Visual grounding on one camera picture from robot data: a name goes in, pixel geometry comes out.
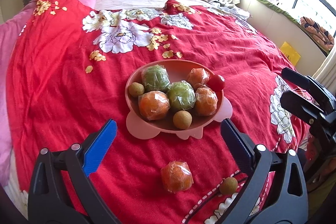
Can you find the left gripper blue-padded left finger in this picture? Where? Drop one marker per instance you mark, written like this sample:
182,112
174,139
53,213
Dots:
49,201

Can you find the left gripper black-padded right finger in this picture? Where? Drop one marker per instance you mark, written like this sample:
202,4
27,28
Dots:
287,200

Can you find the red cherry tomato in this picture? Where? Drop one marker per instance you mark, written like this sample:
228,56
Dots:
216,83

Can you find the brown longan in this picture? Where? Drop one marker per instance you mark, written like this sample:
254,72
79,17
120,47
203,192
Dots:
136,89
228,186
182,119

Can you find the large green fruit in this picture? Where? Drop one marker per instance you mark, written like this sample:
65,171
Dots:
181,96

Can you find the yellow paper note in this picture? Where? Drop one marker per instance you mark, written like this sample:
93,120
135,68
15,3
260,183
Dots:
291,54

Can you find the orange patterned cushion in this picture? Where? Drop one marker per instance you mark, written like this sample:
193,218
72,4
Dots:
318,33

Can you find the green-edged windowsill mat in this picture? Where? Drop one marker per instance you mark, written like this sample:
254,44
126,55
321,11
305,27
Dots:
295,21

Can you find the wrapped orange front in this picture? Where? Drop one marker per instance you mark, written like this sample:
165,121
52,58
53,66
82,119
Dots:
177,177

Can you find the pink plastic fruit bowl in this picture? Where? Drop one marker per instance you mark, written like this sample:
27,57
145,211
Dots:
177,71

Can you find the small wrapped orange in bowl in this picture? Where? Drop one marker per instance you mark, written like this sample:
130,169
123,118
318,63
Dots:
198,77

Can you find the red floral bedspread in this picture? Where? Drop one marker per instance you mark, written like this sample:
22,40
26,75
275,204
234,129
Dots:
67,77

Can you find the wrapped green fruit in bowl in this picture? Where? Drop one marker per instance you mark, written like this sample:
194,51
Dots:
155,78

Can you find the pink blanket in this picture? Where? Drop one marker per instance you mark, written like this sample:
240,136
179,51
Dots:
10,31

